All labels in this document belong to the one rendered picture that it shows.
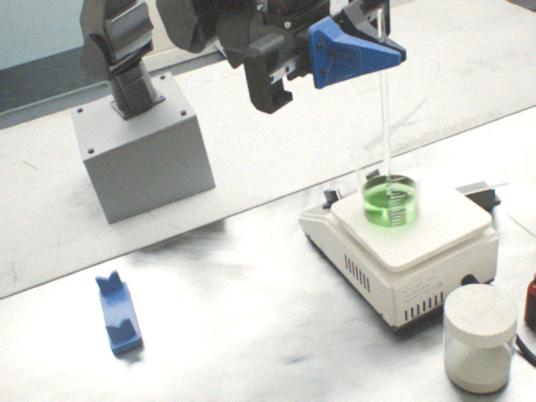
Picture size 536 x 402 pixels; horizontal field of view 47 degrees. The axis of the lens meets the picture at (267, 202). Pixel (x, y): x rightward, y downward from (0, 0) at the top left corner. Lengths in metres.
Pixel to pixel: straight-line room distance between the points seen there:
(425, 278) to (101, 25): 0.47
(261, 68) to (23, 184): 0.60
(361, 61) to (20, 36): 3.05
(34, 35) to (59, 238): 2.69
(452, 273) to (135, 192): 0.43
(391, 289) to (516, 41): 0.69
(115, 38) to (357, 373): 0.48
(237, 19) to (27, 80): 3.01
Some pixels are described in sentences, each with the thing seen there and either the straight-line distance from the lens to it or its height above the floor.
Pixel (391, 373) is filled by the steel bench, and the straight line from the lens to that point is 0.61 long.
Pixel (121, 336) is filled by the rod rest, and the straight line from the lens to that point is 0.69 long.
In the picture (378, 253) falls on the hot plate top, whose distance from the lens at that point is 0.59.
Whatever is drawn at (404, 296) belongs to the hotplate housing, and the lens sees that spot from 0.60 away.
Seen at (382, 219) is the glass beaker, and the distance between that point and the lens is 0.61.
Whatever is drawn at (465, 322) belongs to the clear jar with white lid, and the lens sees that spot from 0.55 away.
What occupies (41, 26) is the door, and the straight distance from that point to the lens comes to 3.51.
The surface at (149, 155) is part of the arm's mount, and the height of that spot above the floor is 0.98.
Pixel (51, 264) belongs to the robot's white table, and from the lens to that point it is 0.85.
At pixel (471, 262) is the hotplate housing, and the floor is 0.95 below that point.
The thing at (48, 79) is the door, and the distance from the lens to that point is 3.60.
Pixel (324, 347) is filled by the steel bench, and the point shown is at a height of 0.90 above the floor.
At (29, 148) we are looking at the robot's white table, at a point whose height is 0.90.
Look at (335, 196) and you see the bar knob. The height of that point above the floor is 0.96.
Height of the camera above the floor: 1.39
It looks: 36 degrees down
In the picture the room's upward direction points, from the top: 12 degrees counter-clockwise
